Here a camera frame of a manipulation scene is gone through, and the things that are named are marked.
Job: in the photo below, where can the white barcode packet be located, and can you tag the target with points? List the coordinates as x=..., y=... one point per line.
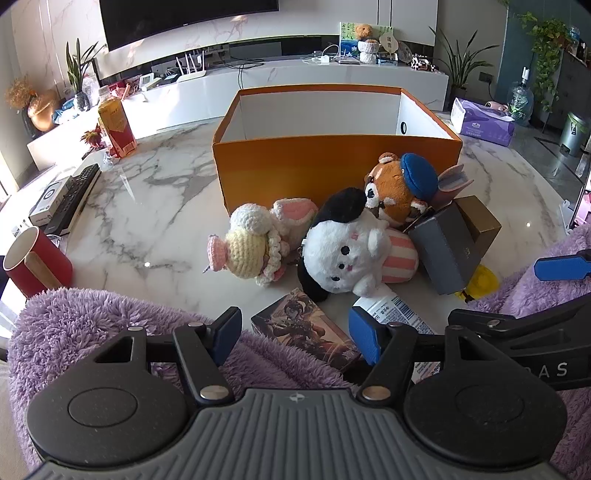
x=401, y=311

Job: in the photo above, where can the small landscape painting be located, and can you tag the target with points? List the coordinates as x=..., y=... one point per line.
x=347, y=39

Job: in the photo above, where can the silver trash bin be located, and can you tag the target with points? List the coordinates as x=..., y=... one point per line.
x=572, y=134

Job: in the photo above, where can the black white cow figurine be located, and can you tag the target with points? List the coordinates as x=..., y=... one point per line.
x=425, y=63

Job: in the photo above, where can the white router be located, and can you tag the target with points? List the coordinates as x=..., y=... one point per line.
x=196, y=74

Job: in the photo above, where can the illustrated card box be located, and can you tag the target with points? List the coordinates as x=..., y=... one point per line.
x=295, y=323

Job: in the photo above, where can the white panda plush toy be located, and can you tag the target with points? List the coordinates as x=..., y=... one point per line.
x=341, y=249

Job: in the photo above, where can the purple tissue pack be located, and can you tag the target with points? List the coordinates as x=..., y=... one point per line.
x=480, y=124

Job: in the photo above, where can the crochet bunny doll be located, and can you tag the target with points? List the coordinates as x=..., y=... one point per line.
x=249, y=244

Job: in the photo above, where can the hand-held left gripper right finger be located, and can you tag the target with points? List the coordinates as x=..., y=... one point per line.
x=364, y=337

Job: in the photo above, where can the teddy bear in white pot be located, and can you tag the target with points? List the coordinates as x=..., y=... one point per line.
x=367, y=34

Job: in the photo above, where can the green plant in glass vase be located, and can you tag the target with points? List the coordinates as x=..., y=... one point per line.
x=81, y=69

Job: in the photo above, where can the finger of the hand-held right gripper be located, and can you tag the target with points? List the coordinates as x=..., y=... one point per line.
x=563, y=268
x=489, y=325

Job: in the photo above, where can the decorative plate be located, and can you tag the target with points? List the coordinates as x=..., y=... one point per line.
x=405, y=51

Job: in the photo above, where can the dark grey box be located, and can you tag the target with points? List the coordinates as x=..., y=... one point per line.
x=443, y=249

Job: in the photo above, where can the potted plant black pot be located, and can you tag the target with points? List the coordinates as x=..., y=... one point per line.
x=457, y=62

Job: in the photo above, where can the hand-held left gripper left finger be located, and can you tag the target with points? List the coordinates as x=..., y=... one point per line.
x=228, y=334

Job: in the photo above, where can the white flat box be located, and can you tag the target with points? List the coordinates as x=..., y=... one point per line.
x=48, y=201

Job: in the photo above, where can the white marble tv cabinet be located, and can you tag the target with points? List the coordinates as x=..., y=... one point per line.
x=323, y=76

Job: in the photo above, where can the red panda plush blue beret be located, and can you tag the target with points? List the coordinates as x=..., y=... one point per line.
x=388, y=184

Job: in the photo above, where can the white box with orange rim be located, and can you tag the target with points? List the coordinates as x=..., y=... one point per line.
x=300, y=166

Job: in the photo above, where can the white power strip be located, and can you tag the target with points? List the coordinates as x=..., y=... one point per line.
x=321, y=60

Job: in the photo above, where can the copper vase dried flowers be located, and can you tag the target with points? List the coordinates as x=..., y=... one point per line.
x=41, y=113

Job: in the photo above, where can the hanging green vine plant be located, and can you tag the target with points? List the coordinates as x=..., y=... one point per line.
x=547, y=50

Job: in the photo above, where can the gold brown box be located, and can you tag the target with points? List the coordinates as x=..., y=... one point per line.
x=482, y=221

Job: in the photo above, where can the blue plastic bag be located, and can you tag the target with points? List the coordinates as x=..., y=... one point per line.
x=65, y=110

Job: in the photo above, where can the white desk display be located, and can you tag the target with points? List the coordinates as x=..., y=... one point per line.
x=147, y=81

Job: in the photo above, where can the person's purple fuzzy clothing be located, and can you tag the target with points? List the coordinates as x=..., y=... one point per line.
x=92, y=323

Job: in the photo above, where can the red decorated box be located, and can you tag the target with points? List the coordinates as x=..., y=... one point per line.
x=117, y=88

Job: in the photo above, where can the black television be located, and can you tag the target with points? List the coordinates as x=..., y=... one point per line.
x=184, y=18

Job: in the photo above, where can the black remote control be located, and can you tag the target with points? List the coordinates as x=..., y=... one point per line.
x=76, y=194

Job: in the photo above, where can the orange drink carton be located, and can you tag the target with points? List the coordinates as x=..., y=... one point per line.
x=115, y=124

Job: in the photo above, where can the yellow plastic toy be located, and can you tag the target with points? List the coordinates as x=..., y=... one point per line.
x=485, y=281

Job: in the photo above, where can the water bottle with pump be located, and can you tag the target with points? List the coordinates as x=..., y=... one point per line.
x=519, y=101

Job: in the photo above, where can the round wooden fan ornament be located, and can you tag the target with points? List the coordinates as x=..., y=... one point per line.
x=388, y=44

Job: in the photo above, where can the red flower decoration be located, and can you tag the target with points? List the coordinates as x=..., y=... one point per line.
x=92, y=138

